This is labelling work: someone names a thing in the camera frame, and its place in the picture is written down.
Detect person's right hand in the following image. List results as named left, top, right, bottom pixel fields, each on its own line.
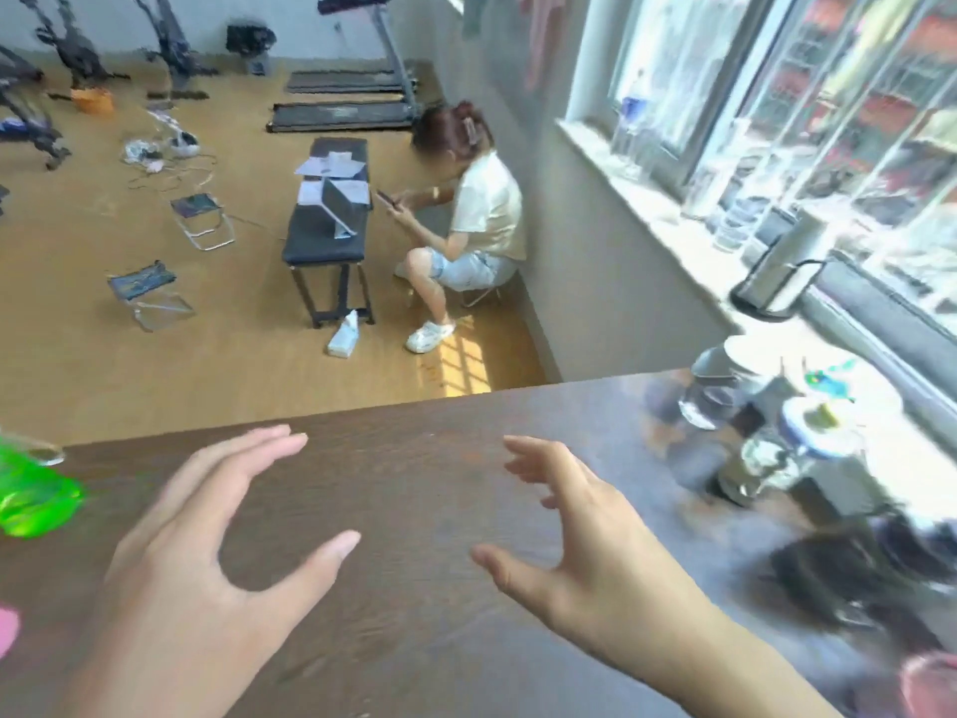
left=470, top=435, right=732, bottom=683

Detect person's left hand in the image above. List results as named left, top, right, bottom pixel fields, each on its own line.
left=63, top=424, right=362, bottom=718

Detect person's right forearm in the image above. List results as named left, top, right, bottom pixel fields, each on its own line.
left=636, top=628, right=847, bottom=718

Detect white tissue pack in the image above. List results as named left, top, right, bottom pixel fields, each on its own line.
left=326, top=310, right=362, bottom=359

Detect glass pitcher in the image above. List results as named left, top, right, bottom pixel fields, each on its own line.
left=676, top=347, right=750, bottom=432

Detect green translucent container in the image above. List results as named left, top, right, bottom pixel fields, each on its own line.
left=0, top=439, right=88, bottom=539

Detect clear glass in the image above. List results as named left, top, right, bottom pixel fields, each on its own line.
left=0, top=429, right=67, bottom=469

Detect white bowl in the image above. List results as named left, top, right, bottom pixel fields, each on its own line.
left=721, top=334, right=788, bottom=383

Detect black padded bench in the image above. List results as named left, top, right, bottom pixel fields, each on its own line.
left=281, top=136, right=376, bottom=329

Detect small folding stool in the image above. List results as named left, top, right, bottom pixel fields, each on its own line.
left=106, top=260, right=197, bottom=334
left=169, top=191, right=236, bottom=252

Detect black kitchen utensils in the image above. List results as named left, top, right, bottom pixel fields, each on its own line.
left=769, top=512, right=957, bottom=655

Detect glass jar with blue lid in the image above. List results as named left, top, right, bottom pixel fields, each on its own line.
left=774, top=396, right=870, bottom=505

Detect green blue toy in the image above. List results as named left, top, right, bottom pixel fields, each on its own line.
left=803, top=358, right=858, bottom=406

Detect black paper towel holder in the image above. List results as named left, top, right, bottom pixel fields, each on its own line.
left=730, top=239, right=832, bottom=323

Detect white papers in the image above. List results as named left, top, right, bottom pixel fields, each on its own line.
left=295, top=151, right=372, bottom=207

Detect stack of glass bowls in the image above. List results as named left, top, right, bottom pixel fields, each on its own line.
left=709, top=192, right=758, bottom=253

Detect pink round container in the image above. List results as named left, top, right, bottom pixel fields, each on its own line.
left=899, top=650, right=957, bottom=718

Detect grey treadmill with console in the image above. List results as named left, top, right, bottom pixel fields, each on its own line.
left=265, top=0, right=426, bottom=134

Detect clear plastic bottle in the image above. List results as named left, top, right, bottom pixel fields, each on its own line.
left=612, top=69, right=653, bottom=181

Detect flat grey treadmill deck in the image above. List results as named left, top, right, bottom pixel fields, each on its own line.
left=284, top=67, right=420, bottom=96

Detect orange basket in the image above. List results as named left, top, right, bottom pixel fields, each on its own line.
left=70, top=87, right=116, bottom=117

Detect black exercise bike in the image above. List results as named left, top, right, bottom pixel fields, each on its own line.
left=126, top=0, right=219, bottom=102
left=0, top=44, right=73, bottom=172
left=13, top=0, right=130, bottom=92

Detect black exercise machine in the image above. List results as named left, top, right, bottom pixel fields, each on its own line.
left=226, top=22, right=278, bottom=77

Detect pink hanging cloth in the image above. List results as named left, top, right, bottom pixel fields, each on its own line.
left=521, top=0, right=571, bottom=92

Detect grey hanging cloth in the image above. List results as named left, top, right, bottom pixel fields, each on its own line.
left=461, top=0, right=499, bottom=39

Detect tangle of cables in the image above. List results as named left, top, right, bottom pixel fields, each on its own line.
left=122, top=104, right=219, bottom=192

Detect window frame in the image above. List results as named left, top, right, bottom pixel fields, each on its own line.
left=557, top=0, right=957, bottom=412

